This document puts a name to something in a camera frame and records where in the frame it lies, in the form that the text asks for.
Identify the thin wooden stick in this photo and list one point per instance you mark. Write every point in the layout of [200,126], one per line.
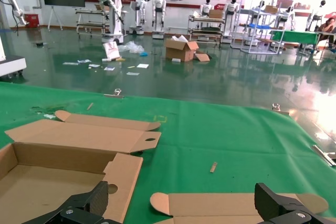
[90,106]

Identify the metal binder clip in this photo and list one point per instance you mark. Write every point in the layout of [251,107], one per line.
[278,110]
[116,95]

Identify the white machine base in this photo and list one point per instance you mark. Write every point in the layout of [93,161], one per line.
[10,64]

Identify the metal rack with shelves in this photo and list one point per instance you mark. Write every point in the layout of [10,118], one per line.
[204,28]

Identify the small cardboard box on rack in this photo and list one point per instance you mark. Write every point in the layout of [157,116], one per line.
[215,14]

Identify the open cardboard box on floor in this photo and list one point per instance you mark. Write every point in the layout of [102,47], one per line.
[181,51]

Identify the white metal rack cart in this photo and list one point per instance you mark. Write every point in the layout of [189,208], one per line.
[89,22]

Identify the green tablecloth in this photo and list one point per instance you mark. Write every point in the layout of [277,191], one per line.
[223,134]

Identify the red box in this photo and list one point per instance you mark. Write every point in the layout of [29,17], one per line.
[32,20]

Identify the empty open cardboard box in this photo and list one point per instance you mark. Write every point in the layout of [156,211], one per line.
[52,182]

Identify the white paper sheet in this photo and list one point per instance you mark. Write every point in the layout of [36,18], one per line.
[142,65]
[109,68]
[132,73]
[94,65]
[70,63]

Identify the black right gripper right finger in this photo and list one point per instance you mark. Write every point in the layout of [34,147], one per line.
[270,203]

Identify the white monitor stand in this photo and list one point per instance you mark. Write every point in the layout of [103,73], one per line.
[53,16]

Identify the white paper scraps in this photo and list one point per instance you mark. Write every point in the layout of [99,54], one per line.
[48,116]

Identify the white frame table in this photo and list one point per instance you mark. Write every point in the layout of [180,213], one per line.
[254,27]

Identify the seated person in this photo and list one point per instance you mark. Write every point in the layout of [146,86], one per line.
[328,27]

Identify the blue cloth scrap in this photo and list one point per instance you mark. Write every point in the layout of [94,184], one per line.
[143,53]

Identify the white paper bag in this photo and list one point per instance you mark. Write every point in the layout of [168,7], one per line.
[111,51]

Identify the clear plastic bags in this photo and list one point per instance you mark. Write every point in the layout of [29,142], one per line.
[132,47]

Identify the short flat wooden stick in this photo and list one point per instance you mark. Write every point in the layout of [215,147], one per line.
[213,167]

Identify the large white humanoid robot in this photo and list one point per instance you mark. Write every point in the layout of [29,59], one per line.
[113,16]

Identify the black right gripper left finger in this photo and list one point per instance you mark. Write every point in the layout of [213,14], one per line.
[89,203]

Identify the table with green cloth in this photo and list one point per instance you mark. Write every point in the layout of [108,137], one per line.
[294,37]

